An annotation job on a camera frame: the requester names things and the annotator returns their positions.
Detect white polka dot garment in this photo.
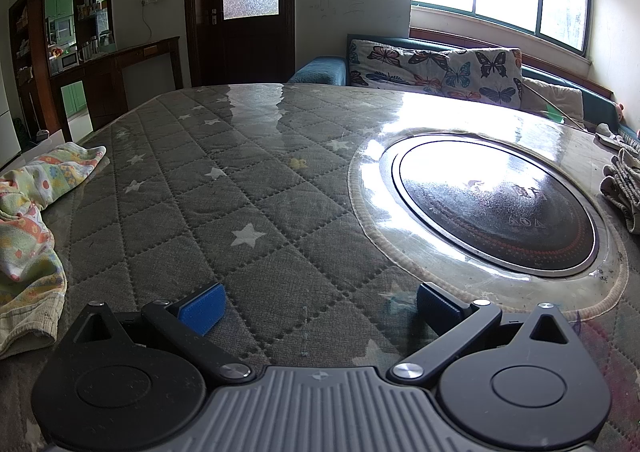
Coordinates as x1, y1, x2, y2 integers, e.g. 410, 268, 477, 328
600, 149, 640, 234

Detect colourful patterned children's garment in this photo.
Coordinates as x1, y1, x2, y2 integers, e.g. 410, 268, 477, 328
0, 142, 106, 358

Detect round black induction cooktop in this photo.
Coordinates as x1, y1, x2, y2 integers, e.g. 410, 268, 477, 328
383, 132, 601, 279

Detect grey quilted star table cover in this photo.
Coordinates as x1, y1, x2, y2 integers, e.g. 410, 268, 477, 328
1, 84, 639, 451

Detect teal sofa bench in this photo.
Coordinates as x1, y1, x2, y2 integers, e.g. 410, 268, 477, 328
290, 28, 638, 141

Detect white cushion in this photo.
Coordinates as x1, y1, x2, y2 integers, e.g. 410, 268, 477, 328
521, 77, 584, 128

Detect butterfly print cushion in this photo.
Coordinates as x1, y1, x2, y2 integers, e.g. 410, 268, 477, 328
348, 39, 523, 108

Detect dark wooden shelf unit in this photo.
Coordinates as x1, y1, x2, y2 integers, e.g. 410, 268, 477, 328
9, 0, 115, 150

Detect dark wooden door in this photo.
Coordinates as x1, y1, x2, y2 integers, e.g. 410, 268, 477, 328
184, 0, 295, 86

